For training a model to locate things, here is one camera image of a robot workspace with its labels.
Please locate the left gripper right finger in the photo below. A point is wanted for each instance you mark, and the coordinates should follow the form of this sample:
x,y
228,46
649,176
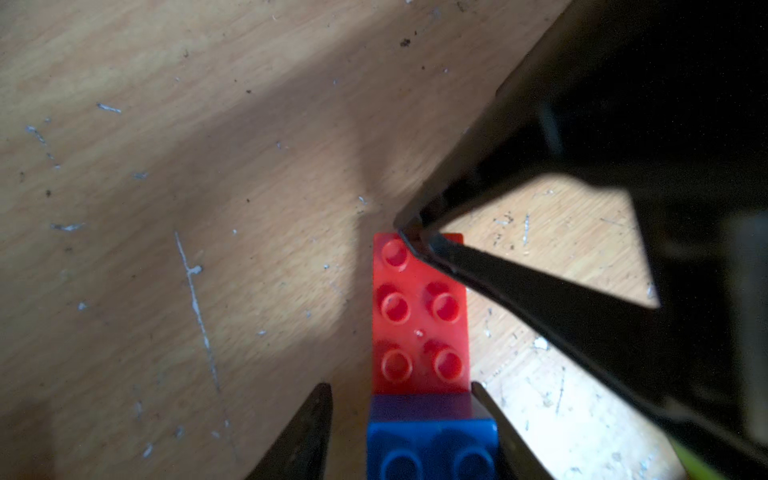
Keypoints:
x,y
516,461

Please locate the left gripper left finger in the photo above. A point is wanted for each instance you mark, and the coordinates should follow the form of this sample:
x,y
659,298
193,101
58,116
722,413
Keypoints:
x,y
300,451

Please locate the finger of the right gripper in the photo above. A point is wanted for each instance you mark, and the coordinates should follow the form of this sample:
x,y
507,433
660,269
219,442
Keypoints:
x,y
666,100

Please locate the blue square lego brick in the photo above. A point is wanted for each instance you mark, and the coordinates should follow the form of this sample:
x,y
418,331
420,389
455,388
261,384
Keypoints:
x,y
431,436

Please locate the red long lego brick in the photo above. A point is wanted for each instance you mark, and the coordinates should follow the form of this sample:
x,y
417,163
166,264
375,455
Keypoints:
x,y
419,324

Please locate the green square lego brick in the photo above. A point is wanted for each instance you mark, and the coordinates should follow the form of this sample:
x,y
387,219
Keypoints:
x,y
695,468

